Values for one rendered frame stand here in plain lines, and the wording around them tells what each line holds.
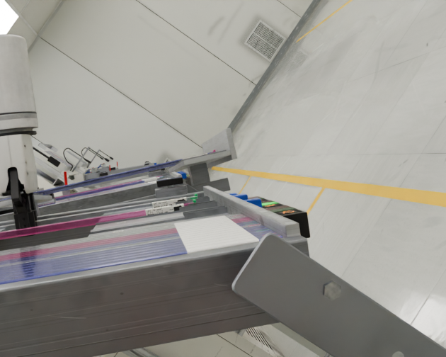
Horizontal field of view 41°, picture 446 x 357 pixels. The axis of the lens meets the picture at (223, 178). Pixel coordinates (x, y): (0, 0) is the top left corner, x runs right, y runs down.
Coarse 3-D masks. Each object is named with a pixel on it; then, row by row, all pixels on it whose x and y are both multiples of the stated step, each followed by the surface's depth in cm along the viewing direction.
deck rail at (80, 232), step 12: (120, 204) 111; (132, 204) 112; (48, 216) 110; (60, 216) 110; (84, 228) 110; (0, 240) 109; (12, 240) 109; (24, 240) 109; (36, 240) 109; (48, 240) 110; (60, 240) 110
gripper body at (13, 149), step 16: (0, 144) 96; (16, 144) 96; (32, 144) 104; (0, 160) 96; (16, 160) 96; (32, 160) 101; (0, 176) 96; (32, 176) 100; (0, 192) 96; (32, 192) 102
